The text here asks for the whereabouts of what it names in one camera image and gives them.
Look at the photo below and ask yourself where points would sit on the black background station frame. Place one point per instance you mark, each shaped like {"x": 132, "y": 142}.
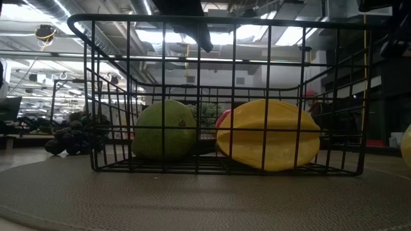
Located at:
{"x": 53, "y": 96}

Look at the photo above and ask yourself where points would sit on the green broccoli bunch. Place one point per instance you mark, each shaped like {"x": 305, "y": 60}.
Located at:
{"x": 208, "y": 114}

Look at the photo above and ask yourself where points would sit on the round grey placemat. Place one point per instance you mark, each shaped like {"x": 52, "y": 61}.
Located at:
{"x": 192, "y": 202}

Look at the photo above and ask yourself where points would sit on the person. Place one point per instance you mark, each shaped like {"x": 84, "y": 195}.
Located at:
{"x": 313, "y": 102}

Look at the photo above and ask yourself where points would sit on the dark purple grape bunch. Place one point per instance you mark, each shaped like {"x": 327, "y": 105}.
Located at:
{"x": 72, "y": 138}

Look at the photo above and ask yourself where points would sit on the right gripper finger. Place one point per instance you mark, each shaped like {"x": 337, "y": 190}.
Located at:
{"x": 375, "y": 4}

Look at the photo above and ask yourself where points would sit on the round black ceiling fixture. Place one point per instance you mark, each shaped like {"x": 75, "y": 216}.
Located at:
{"x": 45, "y": 32}

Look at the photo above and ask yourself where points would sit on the red bell pepper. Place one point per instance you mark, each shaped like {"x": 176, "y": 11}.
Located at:
{"x": 222, "y": 119}

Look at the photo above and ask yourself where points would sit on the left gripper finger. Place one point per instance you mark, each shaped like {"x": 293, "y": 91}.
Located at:
{"x": 199, "y": 32}

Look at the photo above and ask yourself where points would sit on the dark computer monitor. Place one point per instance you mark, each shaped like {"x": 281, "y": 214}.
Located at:
{"x": 9, "y": 109}

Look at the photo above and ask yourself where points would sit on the yellow vertical pipe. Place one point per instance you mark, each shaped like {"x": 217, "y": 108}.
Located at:
{"x": 365, "y": 64}

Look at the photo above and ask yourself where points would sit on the green pear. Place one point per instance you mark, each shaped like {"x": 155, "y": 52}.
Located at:
{"x": 151, "y": 134}

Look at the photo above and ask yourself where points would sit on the white container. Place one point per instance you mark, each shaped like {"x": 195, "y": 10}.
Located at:
{"x": 396, "y": 139}

